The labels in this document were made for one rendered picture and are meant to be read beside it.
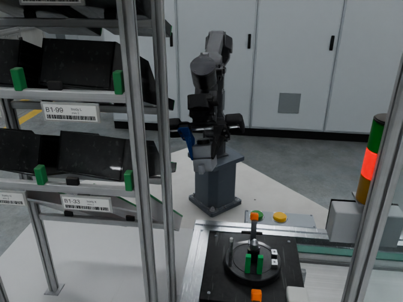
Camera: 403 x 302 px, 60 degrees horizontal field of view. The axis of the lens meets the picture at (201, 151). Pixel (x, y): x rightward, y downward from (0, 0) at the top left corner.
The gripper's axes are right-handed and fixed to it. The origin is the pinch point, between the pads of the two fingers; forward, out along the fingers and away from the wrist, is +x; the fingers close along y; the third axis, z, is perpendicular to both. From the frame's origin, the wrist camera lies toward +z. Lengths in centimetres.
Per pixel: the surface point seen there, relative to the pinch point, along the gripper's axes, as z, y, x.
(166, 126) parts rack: 13.9, -4.0, 2.5
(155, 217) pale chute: -1.9, -10.5, 16.3
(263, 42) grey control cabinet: -206, 1, -216
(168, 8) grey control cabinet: -168, -88, -241
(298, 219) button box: -38.6, 21.2, 7.2
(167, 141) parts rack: 11.5, -4.4, 4.4
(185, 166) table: -69, -26, -25
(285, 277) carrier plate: -21.2, 16.9, 26.1
